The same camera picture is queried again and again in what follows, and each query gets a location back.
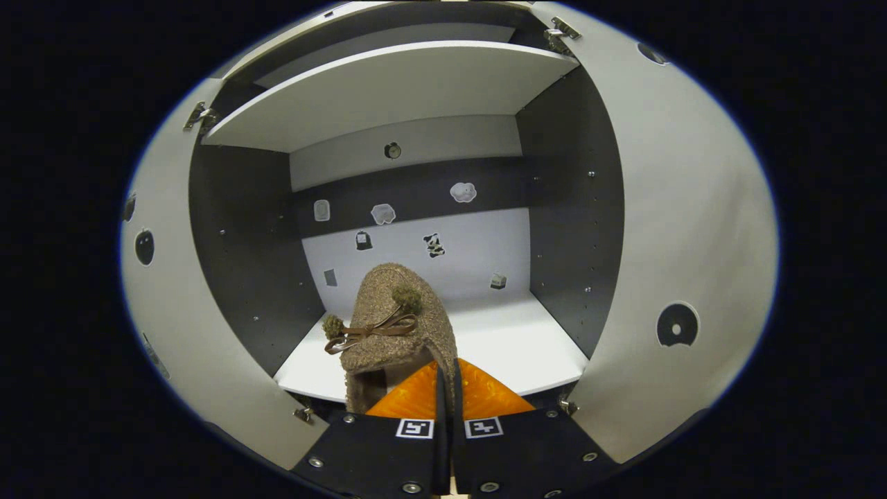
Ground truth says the white cabinet door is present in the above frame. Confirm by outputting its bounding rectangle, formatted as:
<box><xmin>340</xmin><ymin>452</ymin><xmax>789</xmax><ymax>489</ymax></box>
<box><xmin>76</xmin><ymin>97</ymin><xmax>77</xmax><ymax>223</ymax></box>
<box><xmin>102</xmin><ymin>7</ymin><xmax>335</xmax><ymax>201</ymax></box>
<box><xmin>530</xmin><ymin>1</ymin><xmax>778</xmax><ymax>464</ymax></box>
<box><xmin>119</xmin><ymin>76</ymin><xmax>330</xmax><ymax>472</ymax></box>

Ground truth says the white shoe cabinet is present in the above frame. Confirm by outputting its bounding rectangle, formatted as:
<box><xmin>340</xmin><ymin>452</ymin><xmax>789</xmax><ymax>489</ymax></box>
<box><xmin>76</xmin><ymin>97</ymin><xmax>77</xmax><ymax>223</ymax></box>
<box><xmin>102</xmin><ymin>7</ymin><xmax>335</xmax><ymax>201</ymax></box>
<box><xmin>188</xmin><ymin>0</ymin><xmax>624</xmax><ymax>417</ymax></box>

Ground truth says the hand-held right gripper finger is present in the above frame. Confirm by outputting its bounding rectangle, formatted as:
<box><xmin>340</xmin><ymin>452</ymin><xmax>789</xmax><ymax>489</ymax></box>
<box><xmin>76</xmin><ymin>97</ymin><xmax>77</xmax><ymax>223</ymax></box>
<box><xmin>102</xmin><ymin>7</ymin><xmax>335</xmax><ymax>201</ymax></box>
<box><xmin>291</xmin><ymin>360</ymin><xmax>451</xmax><ymax>498</ymax></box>
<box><xmin>450</xmin><ymin>357</ymin><xmax>621</xmax><ymax>498</ymax></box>

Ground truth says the brown fuzzy slipper shoe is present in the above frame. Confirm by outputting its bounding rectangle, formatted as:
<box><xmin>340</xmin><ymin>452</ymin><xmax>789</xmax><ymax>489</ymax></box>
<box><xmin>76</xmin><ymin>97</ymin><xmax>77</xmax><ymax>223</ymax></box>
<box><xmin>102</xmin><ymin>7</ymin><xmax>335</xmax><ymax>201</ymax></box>
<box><xmin>322</xmin><ymin>262</ymin><xmax>459</xmax><ymax>414</ymax></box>

